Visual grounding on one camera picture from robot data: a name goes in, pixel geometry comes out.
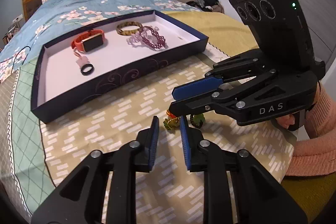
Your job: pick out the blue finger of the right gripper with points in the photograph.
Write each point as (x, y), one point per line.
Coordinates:
(241, 66)
(210, 105)

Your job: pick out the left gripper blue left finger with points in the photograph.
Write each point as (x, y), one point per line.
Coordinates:
(79, 198)

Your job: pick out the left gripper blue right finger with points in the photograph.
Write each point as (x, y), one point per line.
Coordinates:
(237, 188)

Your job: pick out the gold green knot charm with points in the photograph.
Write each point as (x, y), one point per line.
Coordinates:
(171, 122)

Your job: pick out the tortoiseshell bangle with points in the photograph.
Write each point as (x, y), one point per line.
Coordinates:
(129, 28)

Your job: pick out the orange smart watch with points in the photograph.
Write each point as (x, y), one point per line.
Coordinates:
(88, 41)

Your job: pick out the pink sleeve forearm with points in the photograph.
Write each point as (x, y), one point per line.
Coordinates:
(316, 156)

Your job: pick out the right hand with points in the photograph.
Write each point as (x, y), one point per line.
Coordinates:
(286, 121)

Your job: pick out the patchwork bedspread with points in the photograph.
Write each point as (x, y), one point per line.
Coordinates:
(36, 157)

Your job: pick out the pile of dark clothes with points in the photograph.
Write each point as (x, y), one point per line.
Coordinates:
(207, 5)

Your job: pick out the dark blue cardboard box tray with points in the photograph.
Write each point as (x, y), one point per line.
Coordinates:
(59, 86)

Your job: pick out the blue floral duvet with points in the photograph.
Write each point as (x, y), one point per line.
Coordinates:
(57, 17)

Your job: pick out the left nightstand clutter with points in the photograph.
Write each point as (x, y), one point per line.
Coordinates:
(13, 29)

